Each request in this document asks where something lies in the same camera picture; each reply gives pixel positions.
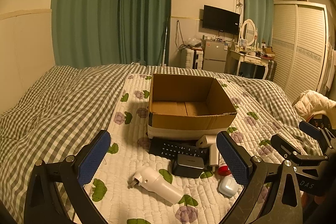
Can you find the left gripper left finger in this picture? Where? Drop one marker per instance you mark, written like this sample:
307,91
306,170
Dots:
43,202

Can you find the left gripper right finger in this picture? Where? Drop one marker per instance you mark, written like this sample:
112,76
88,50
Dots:
283,201

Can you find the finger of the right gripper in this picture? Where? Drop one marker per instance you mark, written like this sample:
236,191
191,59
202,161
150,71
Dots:
324,137
289,152

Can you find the white handheld device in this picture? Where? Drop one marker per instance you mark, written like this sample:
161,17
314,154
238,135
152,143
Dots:
210,142

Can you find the white cylindrical electric tool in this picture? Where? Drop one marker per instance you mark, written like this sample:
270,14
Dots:
153,181

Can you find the black tv remote control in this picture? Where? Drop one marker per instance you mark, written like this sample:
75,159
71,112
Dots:
171,149

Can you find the white puffy jacket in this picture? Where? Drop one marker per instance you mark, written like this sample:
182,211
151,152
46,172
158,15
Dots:
310,103

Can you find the white bottle red cap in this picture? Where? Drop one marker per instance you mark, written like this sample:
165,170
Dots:
223,169

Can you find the white floral quilted mat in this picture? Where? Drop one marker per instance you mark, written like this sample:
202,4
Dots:
260,109

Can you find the black square box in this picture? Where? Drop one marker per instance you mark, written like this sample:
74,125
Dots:
188,166

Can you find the white dressing table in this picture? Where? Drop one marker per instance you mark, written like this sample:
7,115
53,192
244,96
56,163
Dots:
234,60

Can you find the grey checkered bed cover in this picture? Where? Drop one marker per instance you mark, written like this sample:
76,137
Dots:
66,108

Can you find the white slatted wardrobe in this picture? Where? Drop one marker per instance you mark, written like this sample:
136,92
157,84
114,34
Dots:
299,40

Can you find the brown cardboard box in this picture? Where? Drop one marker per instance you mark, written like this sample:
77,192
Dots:
183,107

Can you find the small silver refrigerator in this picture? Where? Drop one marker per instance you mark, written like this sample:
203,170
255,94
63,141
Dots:
214,56

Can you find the round white vanity mirror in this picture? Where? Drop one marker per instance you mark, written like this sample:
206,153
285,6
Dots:
248,32

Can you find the white suitcase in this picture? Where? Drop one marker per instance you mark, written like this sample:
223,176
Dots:
192,58

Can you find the small green curtain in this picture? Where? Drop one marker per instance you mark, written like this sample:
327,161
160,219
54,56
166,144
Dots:
261,13

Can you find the white mop pole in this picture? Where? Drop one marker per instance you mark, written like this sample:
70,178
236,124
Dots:
165,43

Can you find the large green curtain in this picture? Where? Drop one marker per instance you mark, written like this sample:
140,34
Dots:
88,33

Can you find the black wall television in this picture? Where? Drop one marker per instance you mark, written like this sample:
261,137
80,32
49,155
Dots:
221,20

